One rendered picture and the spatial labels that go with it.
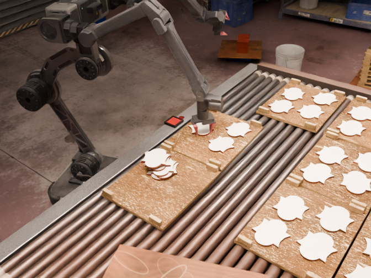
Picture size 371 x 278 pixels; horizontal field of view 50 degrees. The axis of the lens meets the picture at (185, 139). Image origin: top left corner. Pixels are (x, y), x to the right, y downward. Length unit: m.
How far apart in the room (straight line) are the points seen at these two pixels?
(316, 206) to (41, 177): 2.38
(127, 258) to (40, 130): 2.83
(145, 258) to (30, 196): 2.08
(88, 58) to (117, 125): 1.64
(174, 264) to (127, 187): 0.54
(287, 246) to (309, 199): 0.27
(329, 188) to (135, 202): 0.82
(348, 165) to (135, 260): 1.06
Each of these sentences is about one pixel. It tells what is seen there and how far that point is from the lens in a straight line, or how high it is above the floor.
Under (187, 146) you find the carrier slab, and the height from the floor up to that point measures 0.94.
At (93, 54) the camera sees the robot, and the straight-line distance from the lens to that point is 2.35.
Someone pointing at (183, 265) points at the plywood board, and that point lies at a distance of 1.36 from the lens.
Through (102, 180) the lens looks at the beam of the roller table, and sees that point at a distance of 1.89.
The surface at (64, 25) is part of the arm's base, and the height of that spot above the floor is 1.48.
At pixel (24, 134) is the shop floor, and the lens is 4.09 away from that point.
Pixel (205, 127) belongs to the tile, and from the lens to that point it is 2.09.
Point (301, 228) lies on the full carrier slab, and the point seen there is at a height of 0.94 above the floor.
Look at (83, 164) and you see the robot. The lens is 2.83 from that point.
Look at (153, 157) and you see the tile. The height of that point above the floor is 1.00.
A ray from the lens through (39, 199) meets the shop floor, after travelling 3.30.
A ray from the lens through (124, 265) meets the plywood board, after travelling 1.38.
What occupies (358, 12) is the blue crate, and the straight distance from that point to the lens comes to 6.03.
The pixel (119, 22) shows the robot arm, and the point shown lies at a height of 1.51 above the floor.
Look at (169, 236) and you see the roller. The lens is 1.60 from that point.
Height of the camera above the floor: 2.13
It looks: 36 degrees down
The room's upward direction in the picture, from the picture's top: 3 degrees counter-clockwise
